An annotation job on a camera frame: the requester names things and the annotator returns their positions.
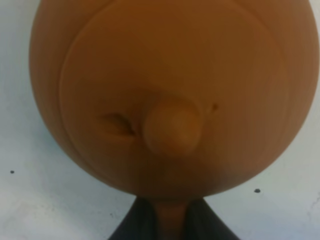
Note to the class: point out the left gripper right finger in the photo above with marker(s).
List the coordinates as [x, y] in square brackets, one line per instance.
[202, 223]

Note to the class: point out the brown clay teapot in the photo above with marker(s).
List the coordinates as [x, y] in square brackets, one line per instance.
[174, 100]

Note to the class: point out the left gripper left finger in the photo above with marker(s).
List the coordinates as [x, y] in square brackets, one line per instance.
[140, 223]

